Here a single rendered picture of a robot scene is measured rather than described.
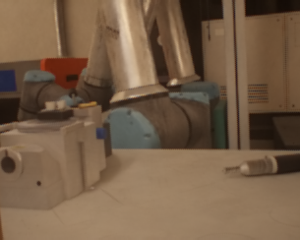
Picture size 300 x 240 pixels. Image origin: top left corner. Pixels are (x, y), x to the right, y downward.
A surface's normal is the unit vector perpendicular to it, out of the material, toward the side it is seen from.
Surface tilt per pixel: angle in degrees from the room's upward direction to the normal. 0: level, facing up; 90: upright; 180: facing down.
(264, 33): 90
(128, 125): 95
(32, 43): 90
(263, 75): 90
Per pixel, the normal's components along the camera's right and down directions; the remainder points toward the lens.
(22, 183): -0.32, 0.15
